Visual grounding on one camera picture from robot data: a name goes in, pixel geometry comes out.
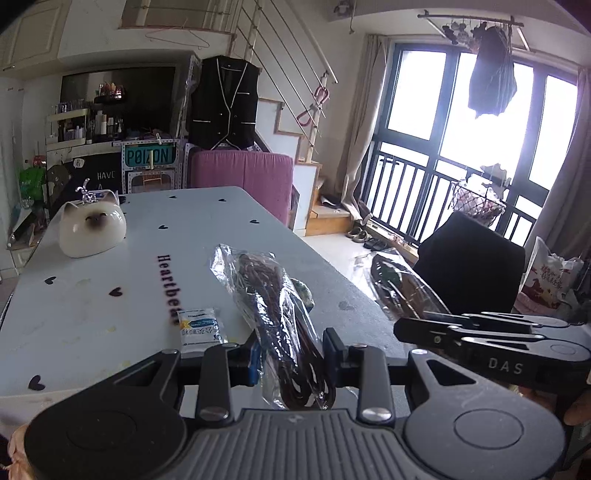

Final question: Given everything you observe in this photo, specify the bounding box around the small framed sign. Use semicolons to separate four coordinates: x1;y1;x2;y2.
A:
127;168;178;195

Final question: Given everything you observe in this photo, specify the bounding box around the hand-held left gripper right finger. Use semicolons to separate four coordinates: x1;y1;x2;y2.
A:
323;328;499;423

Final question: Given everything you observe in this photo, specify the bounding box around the dark hanging garment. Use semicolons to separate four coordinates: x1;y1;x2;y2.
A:
467;25;518;118

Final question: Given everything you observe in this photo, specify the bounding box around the staircase cable railing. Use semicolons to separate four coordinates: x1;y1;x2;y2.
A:
231;0;340;139

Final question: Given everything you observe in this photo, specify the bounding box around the wire hanging basket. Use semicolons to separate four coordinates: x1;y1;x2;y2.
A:
450;164;509;227

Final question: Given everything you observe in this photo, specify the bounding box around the small white blue packet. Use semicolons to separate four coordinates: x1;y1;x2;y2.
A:
176;308;229;360

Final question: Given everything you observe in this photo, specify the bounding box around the black fabric chair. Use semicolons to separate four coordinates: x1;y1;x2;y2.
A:
412;211;527;317

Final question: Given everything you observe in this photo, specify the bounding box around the pink cushioned chair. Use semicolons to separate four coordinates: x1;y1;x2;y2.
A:
190;150;295;229

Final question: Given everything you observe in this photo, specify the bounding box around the black vest with white trim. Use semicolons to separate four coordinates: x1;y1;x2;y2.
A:
188;55;262;151

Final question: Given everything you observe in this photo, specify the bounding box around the loft balcony railing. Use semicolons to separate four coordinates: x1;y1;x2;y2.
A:
122;0;232;28

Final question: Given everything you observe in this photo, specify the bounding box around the black chalkboard sign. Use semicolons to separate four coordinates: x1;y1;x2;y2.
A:
46;152;123;204

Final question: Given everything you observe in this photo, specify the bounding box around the wooden staircase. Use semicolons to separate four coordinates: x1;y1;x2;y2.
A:
256;97;356;236

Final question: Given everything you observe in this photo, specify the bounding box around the white red printed gift bag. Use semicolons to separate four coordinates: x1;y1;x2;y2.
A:
515;235;585;315

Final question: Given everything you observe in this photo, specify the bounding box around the brown patterned plastic bag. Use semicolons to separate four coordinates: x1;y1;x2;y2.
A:
355;247;451;324

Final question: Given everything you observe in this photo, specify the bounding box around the cream cabinet door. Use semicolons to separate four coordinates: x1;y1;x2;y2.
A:
0;0;70;70

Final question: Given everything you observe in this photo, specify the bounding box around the teal sign plate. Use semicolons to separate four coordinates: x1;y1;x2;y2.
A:
121;144;178;168

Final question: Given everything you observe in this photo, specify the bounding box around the silver metal ornament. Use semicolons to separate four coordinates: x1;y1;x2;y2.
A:
75;179;100;205

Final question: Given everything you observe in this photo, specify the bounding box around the white cat-shaped ceramic container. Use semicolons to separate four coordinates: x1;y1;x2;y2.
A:
59;191;127;258

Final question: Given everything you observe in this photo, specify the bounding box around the beige curtain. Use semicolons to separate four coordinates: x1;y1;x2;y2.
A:
335;34;393;217
522;65;591;250

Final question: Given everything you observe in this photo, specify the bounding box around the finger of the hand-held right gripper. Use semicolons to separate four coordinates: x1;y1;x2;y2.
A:
394;318;552;358
425;312;571;329

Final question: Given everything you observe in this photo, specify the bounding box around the brown braided cords bag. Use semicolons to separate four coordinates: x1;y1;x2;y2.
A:
211;244;338;411

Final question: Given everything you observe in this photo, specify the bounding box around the ceiling clothes drying rack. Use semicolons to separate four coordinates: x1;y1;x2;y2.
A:
418;10;532;54

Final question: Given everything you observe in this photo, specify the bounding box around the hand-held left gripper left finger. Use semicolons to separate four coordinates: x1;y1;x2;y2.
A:
104;342;259;426

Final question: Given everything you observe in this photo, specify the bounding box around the white shelf rack with bottles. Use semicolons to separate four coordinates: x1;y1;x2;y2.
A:
45;108;93;151

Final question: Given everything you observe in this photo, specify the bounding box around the black balcony railing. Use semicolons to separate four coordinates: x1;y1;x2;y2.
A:
360;152;541;245

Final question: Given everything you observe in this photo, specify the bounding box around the green plastic bag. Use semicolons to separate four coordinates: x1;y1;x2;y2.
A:
17;166;47;208

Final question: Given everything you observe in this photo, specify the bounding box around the peach scrunchie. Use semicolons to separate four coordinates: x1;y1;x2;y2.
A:
0;424;29;468

